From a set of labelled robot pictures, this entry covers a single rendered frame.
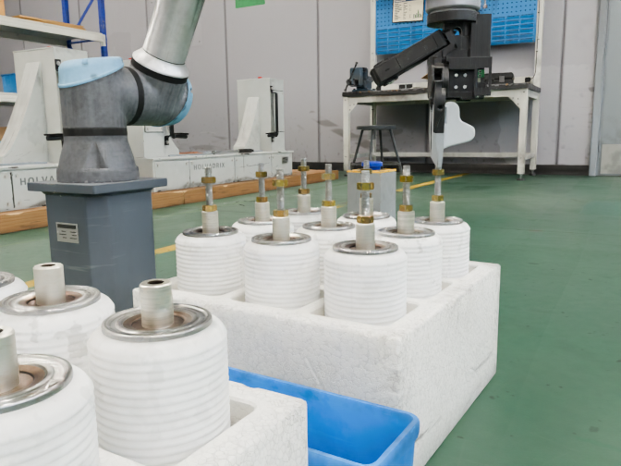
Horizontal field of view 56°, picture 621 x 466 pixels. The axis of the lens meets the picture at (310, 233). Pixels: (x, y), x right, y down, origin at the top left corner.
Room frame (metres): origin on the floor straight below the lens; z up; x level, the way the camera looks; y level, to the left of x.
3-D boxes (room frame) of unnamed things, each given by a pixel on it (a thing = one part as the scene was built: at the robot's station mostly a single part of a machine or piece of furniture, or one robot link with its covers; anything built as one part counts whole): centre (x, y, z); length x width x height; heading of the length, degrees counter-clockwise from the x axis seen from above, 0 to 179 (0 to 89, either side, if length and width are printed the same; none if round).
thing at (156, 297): (0.40, 0.11, 0.26); 0.02 x 0.02 x 0.03
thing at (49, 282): (0.46, 0.21, 0.26); 0.02 x 0.02 x 0.03
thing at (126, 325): (0.40, 0.11, 0.25); 0.08 x 0.08 x 0.01
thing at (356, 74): (5.34, -0.46, 0.87); 0.41 x 0.17 x 0.25; 151
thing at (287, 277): (0.72, 0.04, 0.16); 0.10 x 0.10 x 0.18
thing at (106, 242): (1.13, 0.41, 0.15); 0.19 x 0.19 x 0.30; 61
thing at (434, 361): (0.82, -0.03, 0.09); 0.39 x 0.39 x 0.18; 58
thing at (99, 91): (1.14, 0.41, 0.47); 0.13 x 0.12 x 0.14; 144
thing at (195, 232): (0.79, 0.14, 0.25); 0.08 x 0.08 x 0.01
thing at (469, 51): (0.86, -0.21, 0.48); 0.09 x 0.08 x 0.12; 83
